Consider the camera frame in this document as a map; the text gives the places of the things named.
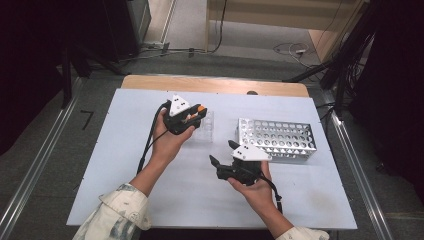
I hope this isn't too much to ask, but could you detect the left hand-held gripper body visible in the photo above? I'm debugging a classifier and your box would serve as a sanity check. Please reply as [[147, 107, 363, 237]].
[[163, 94, 196, 136]]

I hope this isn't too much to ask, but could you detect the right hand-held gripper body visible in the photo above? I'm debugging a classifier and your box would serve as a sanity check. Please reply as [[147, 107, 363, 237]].
[[226, 143, 273, 187]]

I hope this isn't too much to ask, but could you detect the clear plastic tube rack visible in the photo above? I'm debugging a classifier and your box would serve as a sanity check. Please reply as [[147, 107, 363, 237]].
[[190, 110, 215, 144]]

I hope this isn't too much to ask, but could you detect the perforated metal tube rack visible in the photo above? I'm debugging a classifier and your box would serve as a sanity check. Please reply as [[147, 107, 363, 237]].
[[237, 117, 318, 162]]

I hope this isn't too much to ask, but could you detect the person's left hand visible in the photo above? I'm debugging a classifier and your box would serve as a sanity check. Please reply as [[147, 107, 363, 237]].
[[151, 108, 196, 164]]

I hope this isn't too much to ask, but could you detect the person's right hand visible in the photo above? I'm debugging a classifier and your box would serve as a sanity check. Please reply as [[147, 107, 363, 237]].
[[227, 161, 276, 214]]

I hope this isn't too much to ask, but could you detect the black cabinet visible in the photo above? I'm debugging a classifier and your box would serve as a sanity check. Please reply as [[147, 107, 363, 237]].
[[101, 0, 153, 63]]

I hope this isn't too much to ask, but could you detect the light wooden cabinet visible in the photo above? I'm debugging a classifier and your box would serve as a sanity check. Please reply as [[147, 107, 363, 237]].
[[205, 0, 368, 63]]

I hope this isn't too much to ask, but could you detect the black metal stand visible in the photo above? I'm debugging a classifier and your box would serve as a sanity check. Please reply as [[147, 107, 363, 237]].
[[59, 43, 129, 109]]

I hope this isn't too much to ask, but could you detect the right hand-held gripper black cable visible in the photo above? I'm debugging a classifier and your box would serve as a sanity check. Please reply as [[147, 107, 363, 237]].
[[233, 166, 284, 215]]

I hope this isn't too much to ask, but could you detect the hand-held gripper black cable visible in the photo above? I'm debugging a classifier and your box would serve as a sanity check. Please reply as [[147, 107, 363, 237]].
[[233, 166, 284, 215], [136, 101, 173, 176]]

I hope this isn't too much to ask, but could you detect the left hand-held gripper black cable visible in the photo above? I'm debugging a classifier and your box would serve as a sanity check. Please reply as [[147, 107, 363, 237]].
[[136, 101, 173, 176]]

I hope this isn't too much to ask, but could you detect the black floor cable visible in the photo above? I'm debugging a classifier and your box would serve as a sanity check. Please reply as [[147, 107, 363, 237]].
[[116, 0, 229, 64]]

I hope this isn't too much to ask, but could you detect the white floor cable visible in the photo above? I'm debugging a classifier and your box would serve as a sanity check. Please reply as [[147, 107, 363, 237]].
[[273, 41, 322, 70]]

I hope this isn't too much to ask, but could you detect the aluminium floor rail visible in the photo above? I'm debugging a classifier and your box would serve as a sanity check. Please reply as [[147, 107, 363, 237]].
[[0, 77, 83, 240], [321, 89, 395, 240]]

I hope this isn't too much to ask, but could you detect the black stand with cables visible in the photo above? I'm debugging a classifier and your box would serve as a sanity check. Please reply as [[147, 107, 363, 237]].
[[283, 0, 379, 118]]

